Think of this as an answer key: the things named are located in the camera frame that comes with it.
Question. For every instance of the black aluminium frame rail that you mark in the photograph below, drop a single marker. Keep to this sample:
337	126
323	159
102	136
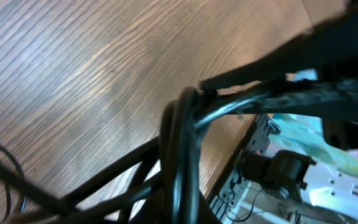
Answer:
232	182

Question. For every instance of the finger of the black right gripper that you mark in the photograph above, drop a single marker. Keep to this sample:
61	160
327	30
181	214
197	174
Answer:
331	41
336	100

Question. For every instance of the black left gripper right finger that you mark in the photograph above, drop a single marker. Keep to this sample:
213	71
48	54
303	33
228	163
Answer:
205	213

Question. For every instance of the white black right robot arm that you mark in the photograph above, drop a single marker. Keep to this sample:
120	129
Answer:
314	74

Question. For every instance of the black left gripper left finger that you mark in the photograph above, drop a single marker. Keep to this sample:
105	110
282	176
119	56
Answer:
152	210

